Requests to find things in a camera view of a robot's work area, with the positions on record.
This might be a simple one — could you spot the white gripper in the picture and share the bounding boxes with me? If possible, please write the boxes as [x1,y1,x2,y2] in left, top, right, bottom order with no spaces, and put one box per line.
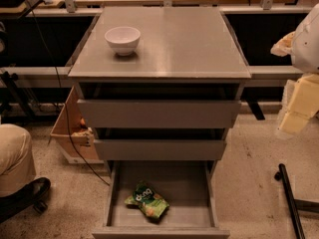
[270,4,319,135]

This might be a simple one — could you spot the green rice chip bag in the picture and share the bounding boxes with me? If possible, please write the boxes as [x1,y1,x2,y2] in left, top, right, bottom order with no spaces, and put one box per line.
[125,181,169,220]

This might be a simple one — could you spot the grey drawer cabinet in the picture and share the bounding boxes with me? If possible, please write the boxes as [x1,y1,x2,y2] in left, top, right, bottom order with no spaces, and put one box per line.
[69,7,251,170]

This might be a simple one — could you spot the grey bottom drawer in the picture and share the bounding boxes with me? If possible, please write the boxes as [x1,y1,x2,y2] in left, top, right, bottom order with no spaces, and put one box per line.
[92,159,231,239]

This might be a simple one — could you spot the grey drawer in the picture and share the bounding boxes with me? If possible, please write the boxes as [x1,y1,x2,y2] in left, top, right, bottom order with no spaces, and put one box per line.
[94,128,226,160]
[92,159,231,239]
[77,83,242,129]

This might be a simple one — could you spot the grey top drawer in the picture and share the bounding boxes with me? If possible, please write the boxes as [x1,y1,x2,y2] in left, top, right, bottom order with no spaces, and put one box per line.
[77,83,242,129]

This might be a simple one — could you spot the grey middle drawer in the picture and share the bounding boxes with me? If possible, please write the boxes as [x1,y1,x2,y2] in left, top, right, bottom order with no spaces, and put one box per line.
[94,128,226,160]

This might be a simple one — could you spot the black metal stand base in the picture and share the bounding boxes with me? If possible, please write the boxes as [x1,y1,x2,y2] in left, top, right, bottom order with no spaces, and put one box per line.
[274,163,319,239]

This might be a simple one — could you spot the white ceramic bowl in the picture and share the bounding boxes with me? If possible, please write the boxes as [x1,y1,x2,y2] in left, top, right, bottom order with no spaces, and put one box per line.
[105,26,141,56]

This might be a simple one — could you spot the person leg beige trousers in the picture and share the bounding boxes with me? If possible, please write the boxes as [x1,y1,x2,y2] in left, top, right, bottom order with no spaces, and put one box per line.
[0,123,36,197]

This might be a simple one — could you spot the black table leg bracket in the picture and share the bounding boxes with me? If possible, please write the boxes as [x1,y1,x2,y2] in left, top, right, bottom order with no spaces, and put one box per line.
[246,99,265,120]

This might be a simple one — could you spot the black cable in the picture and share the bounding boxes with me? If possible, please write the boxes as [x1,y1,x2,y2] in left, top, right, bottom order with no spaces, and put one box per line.
[14,0,111,186]

